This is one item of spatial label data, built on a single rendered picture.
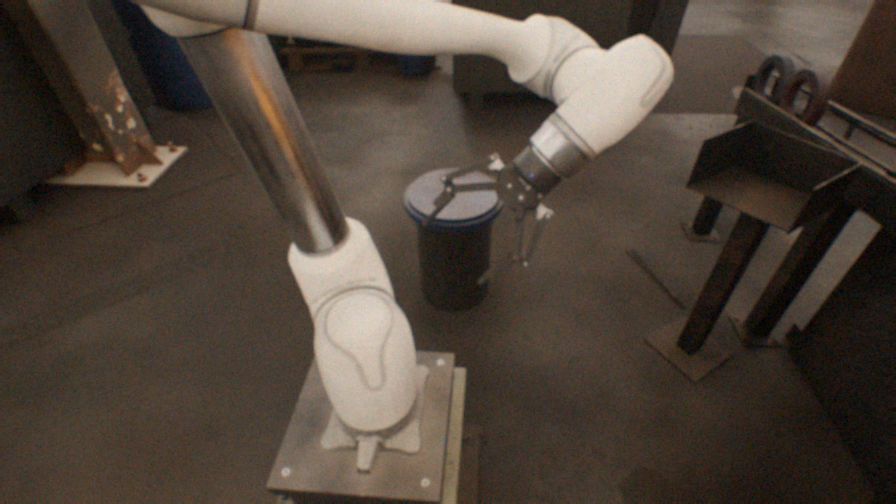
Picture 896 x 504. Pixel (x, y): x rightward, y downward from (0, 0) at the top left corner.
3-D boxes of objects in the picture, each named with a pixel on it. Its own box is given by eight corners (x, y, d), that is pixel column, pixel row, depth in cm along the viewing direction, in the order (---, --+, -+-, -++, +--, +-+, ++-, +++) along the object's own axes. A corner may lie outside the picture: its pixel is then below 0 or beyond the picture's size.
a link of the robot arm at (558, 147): (555, 113, 73) (528, 141, 74) (552, 110, 64) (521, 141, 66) (595, 155, 73) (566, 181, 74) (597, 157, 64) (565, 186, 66)
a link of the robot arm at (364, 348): (338, 446, 77) (310, 372, 63) (323, 361, 90) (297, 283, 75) (430, 415, 82) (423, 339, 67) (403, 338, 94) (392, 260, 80)
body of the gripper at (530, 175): (566, 179, 74) (524, 218, 77) (530, 141, 74) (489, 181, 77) (565, 183, 67) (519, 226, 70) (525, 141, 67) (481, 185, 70)
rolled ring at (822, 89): (829, 77, 127) (841, 77, 127) (793, 61, 142) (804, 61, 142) (800, 141, 138) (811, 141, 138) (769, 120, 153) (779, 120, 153)
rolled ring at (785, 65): (793, 61, 142) (804, 61, 142) (764, 48, 157) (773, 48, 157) (769, 119, 153) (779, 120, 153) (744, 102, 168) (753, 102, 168)
